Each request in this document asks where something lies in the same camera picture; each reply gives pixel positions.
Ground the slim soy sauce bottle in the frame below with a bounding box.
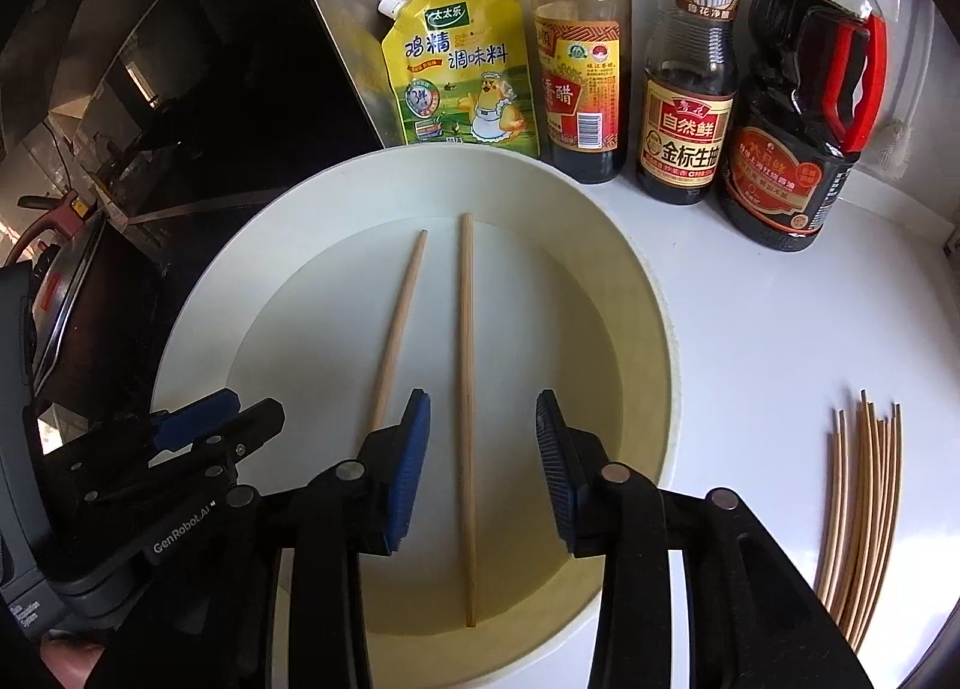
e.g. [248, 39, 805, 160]
[636, 0, 751, 204]

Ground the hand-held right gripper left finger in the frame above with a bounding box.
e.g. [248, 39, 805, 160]
[187, 390, 434, 689]

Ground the light bamboo chopstick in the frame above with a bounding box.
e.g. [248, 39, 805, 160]
[460, 212, 479, 630]
[370, 230, 429, 435]

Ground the person's left hand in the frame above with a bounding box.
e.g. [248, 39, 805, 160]
[41, 640, 106, 689]

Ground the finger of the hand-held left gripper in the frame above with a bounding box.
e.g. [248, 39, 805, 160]
[82, 398, 287, 508]
[112, 390, 242, 456]

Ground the yellow seasoning pouch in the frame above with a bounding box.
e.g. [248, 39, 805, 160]
[377, 0, 542, 161]

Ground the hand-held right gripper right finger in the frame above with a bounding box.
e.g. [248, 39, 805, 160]
[535, 390, 875, 689]

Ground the bunch of wooden chopsticks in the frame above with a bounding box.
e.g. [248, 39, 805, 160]
[814, 389, 905, 649]

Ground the large red-handled soy sauce jug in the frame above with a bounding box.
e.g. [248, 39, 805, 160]
[716, 0, 890, 253]

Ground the white plastic basin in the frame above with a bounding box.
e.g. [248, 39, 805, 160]
[150, 147, 683, 682]

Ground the glass vinegar bottle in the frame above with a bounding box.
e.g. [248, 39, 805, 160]
[531, 0, 632, 184]

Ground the dark cooking pot with lid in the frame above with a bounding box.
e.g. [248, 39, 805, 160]
[0, 190, 166, 409]

